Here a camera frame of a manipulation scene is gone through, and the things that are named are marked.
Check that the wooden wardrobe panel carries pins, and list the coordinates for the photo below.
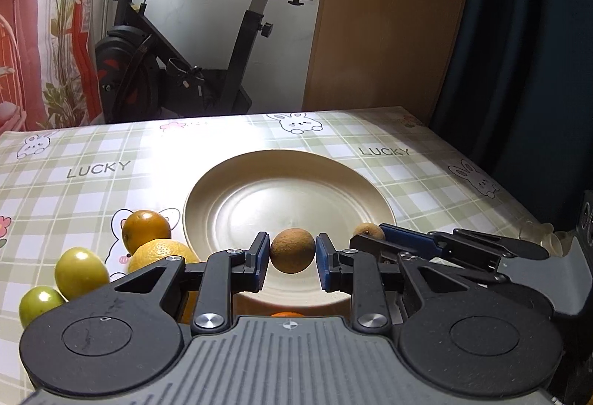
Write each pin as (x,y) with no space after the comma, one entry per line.
(378,53)

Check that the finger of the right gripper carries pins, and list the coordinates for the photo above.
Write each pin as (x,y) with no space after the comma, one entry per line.
(436,243)
(401,267)

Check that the brown longan fruit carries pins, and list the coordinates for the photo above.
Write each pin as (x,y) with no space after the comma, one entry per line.
(292,250)

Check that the pink printed wall tapestry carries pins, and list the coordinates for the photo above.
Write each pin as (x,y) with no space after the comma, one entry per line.
(48,79)

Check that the yellow lemon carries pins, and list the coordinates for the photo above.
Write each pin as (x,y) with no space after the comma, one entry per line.
(161,248)

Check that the dark teal curtain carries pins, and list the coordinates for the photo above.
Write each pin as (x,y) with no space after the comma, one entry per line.
(516,100)

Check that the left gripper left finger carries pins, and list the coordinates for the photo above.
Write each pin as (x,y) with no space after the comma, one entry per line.
(222,276)

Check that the green plaid tablecloth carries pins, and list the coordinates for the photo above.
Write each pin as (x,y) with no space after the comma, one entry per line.
(75,187)

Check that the yellow-green jujube fruit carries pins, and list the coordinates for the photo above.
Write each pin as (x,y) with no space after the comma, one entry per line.
(79,271)

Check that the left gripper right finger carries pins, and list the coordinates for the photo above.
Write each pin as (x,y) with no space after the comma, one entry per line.
(357,274)

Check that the beige round plate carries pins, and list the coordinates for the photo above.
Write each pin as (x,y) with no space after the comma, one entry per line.
(274,190)

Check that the small orange mandarin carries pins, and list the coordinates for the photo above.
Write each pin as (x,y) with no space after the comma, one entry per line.
(287,314)

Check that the orange near bunny print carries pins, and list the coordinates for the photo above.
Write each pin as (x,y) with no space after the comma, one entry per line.
(141,227)

